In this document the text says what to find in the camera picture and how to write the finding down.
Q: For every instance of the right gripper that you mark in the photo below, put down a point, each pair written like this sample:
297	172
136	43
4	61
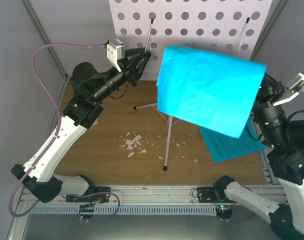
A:
269	90

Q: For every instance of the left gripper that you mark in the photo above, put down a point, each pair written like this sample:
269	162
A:
131	71

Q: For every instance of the blue sheet music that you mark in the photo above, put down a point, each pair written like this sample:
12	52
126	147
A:
222	147
212	90

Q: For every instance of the pink music stand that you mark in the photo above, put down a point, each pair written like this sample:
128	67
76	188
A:
228	27

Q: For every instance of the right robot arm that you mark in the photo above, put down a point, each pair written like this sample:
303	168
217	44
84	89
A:
285	137

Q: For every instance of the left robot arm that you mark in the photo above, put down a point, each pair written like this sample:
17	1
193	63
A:
90	89

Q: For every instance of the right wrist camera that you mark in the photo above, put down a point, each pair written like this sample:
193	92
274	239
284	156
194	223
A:
292	89

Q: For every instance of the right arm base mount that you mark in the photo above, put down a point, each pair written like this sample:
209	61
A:
210	195

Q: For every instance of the aluminium rail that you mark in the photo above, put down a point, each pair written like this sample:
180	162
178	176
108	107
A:
181	194

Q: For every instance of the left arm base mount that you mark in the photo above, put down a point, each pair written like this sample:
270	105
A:
93	196

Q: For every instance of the grey slotted cable duct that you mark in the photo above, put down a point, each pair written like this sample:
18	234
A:
173	210

